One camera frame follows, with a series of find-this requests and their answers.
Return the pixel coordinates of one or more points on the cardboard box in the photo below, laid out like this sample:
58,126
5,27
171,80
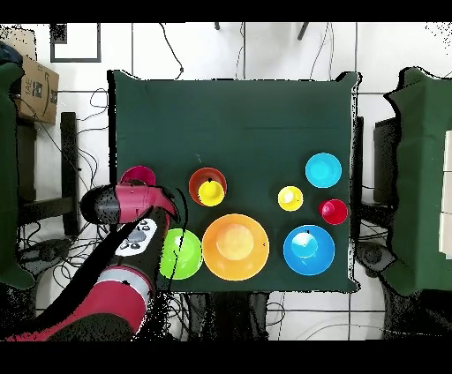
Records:
37,91

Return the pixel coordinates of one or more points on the large orange-yellow bowl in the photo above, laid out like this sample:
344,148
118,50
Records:
235,247

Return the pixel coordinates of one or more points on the white box stack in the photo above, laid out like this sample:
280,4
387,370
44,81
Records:
446,194

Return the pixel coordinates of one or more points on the green cloth-covered table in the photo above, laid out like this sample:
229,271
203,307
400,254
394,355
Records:
7,176
420,176

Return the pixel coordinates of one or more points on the black square frame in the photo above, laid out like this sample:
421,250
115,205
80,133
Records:
76,60

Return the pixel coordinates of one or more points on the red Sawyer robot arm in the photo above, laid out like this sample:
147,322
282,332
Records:
116,303

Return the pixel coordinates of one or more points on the dark green tablecloth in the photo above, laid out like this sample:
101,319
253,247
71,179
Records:
229,123

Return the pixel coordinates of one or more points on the small light blue bowl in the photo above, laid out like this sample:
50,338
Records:
323,170

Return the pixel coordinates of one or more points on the yellow cup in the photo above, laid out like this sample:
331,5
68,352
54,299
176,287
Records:
290,198
211,194

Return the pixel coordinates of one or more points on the red cup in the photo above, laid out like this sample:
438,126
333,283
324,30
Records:
333,211

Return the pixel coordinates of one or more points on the small orange-red bowl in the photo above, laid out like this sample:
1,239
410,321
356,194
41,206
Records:
203,176

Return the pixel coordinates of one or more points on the large green bowl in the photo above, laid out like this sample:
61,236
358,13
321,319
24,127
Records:
187,257

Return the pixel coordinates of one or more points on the black metal stand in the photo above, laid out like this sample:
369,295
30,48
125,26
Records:
69,158

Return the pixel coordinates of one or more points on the small magenta bowl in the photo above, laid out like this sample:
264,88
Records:
139,174

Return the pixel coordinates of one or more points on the large blue bowl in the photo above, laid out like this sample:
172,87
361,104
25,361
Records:
309,250

